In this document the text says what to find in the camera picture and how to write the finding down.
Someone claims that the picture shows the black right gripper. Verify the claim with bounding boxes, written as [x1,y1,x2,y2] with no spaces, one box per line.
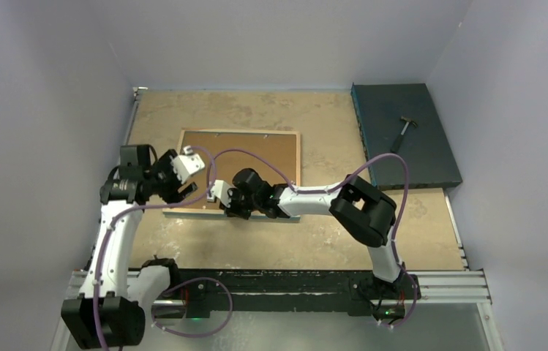
[221,185,261,219]

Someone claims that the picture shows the blue wooden picture frame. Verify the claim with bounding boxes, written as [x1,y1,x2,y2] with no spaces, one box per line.
[162,128,301,223]

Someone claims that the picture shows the brown backing board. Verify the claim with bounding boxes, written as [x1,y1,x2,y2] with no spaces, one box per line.
[178,133,297,210]

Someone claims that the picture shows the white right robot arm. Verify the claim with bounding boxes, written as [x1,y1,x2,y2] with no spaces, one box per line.
[208,168,405,298]

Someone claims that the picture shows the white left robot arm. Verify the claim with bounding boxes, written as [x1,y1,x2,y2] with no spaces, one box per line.
[61,144,206,350]

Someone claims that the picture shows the dark grey flat box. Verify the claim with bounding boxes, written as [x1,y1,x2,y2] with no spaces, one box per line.
[350,83,462,189]

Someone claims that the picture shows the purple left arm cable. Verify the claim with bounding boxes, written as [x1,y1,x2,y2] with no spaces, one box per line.
[93,145,234,351]

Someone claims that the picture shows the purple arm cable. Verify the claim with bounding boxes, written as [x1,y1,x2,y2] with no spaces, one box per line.
[93,145,234,351]
[191,146,420,331]

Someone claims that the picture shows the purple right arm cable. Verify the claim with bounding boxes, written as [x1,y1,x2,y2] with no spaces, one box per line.
[191,146,420,331]

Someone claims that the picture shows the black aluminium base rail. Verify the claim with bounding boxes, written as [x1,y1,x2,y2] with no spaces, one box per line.
[155,260,489,321]

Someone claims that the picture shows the claw hammer with grey handle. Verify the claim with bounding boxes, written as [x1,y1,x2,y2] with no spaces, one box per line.
[390,116,418,154]

